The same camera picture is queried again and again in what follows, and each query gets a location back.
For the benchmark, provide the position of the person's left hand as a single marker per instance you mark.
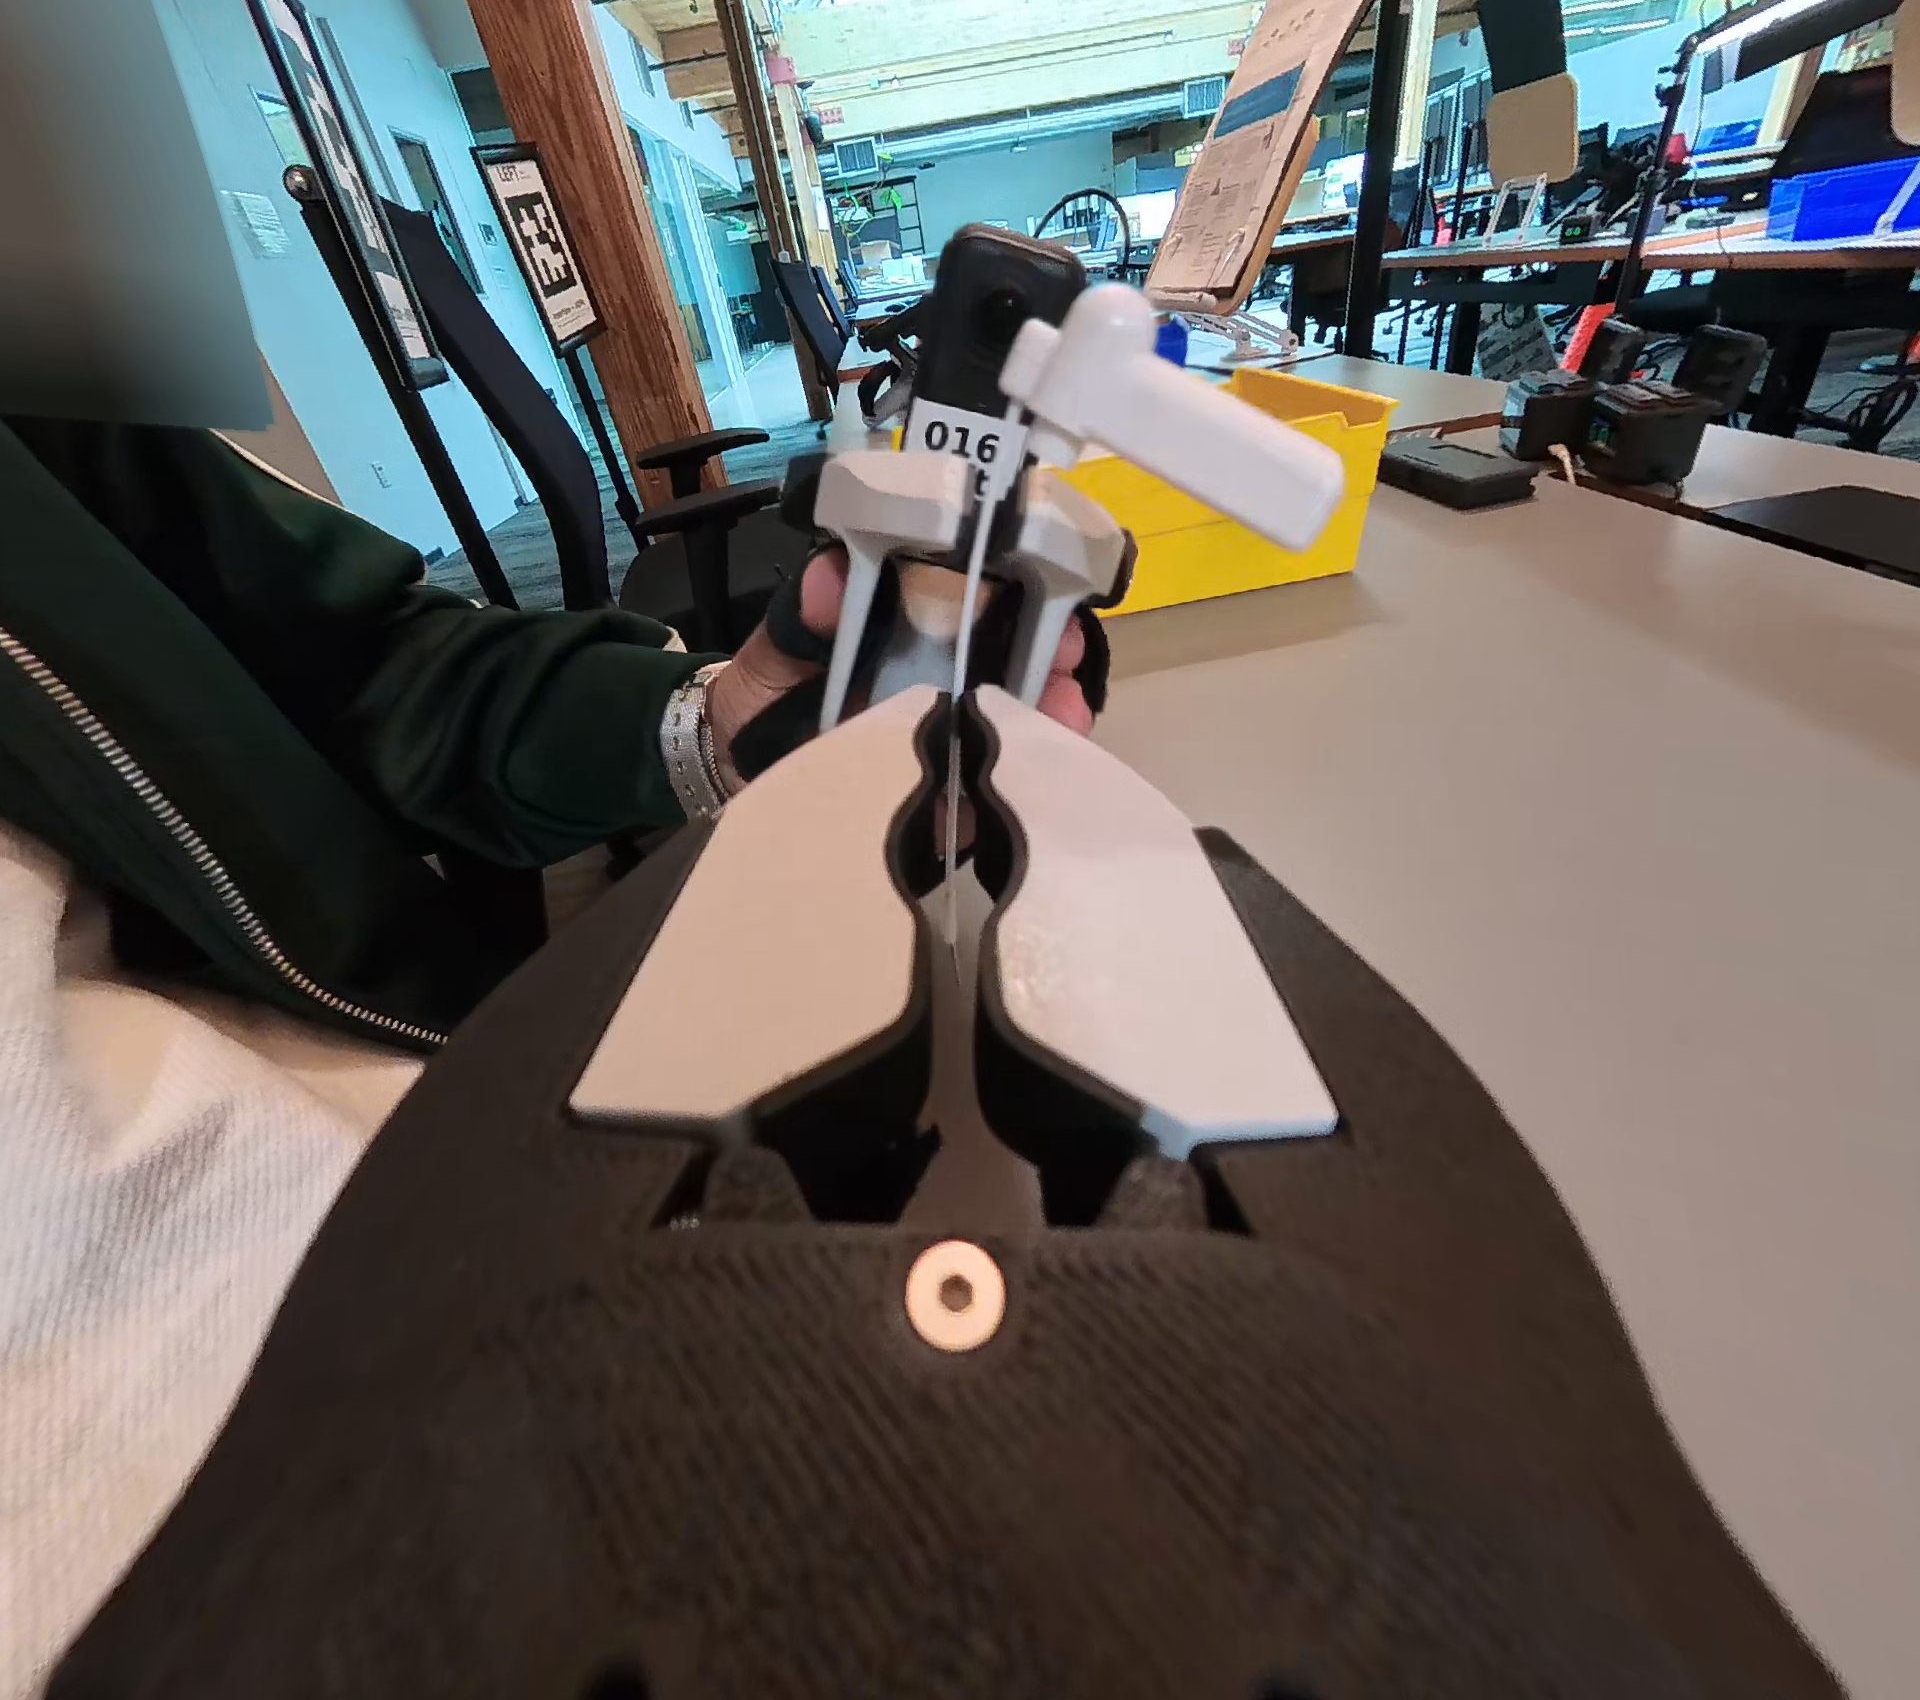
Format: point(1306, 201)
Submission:
point(751, 719)

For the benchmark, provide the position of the wooden post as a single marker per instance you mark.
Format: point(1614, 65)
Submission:
point(572, 156)

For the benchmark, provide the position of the yellow plastic bin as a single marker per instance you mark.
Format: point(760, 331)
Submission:
point(1139, 546)

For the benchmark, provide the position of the black monitor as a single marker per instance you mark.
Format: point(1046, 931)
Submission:
point(1523, 28)

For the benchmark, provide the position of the person's white clothing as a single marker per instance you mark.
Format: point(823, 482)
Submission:
point(150, 1206)

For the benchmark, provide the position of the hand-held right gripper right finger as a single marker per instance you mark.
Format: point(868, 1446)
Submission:
point(1156, 966)

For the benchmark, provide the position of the black battery charger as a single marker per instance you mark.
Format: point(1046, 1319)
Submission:
point(1651, 440)
point(1546, 417)

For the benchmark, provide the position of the blue plastic bin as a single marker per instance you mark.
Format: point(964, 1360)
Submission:
point(1173, 343)
point(1847, 201)

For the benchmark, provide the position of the grey desk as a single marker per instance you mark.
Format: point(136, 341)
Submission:
point(1499, 829)

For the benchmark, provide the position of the cardboard sheet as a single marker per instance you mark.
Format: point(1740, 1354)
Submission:
point(1276, 109)

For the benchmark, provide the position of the person's left forearm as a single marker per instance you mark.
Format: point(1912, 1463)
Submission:
point(526, 742)

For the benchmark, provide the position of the wooden book stand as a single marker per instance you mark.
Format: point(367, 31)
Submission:
point(1532, 125)
point(1909, 67)

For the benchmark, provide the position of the black office chair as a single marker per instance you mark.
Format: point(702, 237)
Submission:
point(811, 306)
point(691, 576)

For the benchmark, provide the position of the black flat box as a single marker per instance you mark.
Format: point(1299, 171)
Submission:
point(1454, 475)

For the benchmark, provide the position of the silver wristwatch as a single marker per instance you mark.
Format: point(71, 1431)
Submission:
point(693, 748)

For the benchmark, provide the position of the black high-back chair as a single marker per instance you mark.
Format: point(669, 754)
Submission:
point(494, 410)

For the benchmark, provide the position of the person's green jacket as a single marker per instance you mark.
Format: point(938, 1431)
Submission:
point(180, 622)

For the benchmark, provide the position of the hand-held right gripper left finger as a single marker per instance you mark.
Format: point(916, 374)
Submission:
point(751, 949)

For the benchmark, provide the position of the black bar lamp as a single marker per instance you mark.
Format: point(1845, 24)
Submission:
point(1802, 28)

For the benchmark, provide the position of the black pole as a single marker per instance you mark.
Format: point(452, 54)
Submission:
point(1389, 156)

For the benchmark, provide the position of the black framed marker sign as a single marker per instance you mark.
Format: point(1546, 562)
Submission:
point(539, 245)

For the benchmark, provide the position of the large black framed poster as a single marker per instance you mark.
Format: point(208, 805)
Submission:
point(323, 125)

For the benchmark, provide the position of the black desk mat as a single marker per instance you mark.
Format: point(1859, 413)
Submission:
point(1830, 530)

